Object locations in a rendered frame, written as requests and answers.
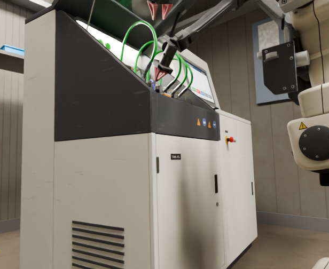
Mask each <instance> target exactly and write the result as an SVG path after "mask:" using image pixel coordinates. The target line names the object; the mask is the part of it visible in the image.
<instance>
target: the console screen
mask: <svg viewBox="0 0 329 269"><path fill-rule="evenodd" d="M179 55H180V56H181V57H182V58H183V60H184V61H185V62H186V63H187V64H188V65H189V66H190V68H191V70H192V73H193V82H192V84H191V86H190V87H189V89H190V90H191V91H192V92H193V93H195V94H196V95H197V96H198V97H200V98H201V99H202V100H203V101H205V102H206V103H207V104H208V105H210V106H213V107H216V103H215V100H214V96H213V93H212V89H211V87H210V83H209V79H208V76H207V72H206V70H204V69H203V68H201V67H199V66H198V65H196V64H195V63H193V62H192V61H190V60H189V59H187V58H186V57H184V56H182V55H181V54H179ZM182 66H183V71H184V74H185V67H184V65H183V63H182ZM187 71H188V74H187V79H186V82H187V85H189V83H190V81H191V74H190V71H189V69H187Z"/></svg>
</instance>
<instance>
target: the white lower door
mask: <svg viewBox="0 0 329 269"><path fill-rule="evenodd" d="M155 149H156V192H157V214H158V258H159V269H220V268H221V267H222V266H223V265H224V242H223V219H222V197H221V174H220V151H219V141H212V140H203V139H194V138H184V137H175V136H166V135H161V134H155Z"/></svg>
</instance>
